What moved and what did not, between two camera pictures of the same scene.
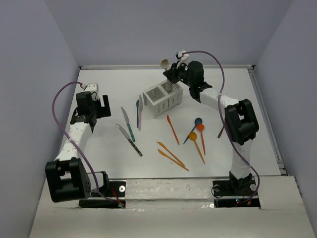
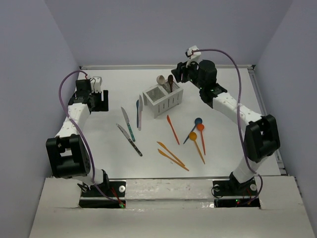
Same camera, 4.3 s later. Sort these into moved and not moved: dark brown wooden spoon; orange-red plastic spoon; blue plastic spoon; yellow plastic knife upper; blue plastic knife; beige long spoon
Moved: beige long spoon; dark brown wooden spoon
Not moved: yellow plastic knife upper; orange-red plastic spoon; blue plastic knife; blue plastic spoon
